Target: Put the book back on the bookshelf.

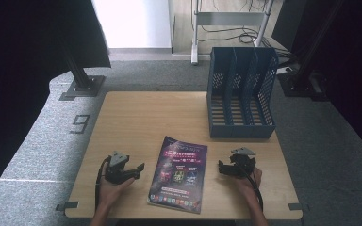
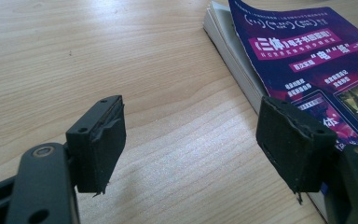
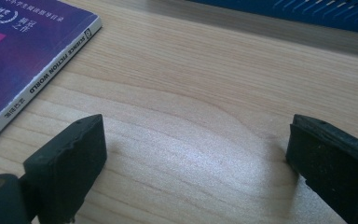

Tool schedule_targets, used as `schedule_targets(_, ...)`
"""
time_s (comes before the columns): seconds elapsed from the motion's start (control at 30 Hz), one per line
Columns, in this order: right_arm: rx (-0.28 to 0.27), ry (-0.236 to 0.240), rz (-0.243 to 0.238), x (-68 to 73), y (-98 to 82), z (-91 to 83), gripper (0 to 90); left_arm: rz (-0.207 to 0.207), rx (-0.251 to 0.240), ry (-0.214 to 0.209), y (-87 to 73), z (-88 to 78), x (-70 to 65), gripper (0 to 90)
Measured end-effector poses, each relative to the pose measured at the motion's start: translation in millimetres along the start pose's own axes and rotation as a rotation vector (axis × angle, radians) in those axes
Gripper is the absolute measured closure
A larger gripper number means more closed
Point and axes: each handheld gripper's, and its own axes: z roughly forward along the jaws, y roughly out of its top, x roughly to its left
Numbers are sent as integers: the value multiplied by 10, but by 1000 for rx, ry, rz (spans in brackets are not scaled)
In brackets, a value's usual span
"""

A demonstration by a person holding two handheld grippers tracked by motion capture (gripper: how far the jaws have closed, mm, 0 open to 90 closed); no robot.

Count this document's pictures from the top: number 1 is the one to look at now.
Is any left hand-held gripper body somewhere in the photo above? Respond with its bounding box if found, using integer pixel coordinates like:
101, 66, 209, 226
104, 151, 132, 185

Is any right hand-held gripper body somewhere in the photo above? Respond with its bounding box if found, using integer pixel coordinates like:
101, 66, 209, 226
228, 147, 257, 179

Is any person's right hand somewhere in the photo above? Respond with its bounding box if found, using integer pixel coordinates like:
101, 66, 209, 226
232, 167, 264, 202

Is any person's left hand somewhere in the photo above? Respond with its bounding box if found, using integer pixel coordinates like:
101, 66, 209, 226
97, 174, 137, 209

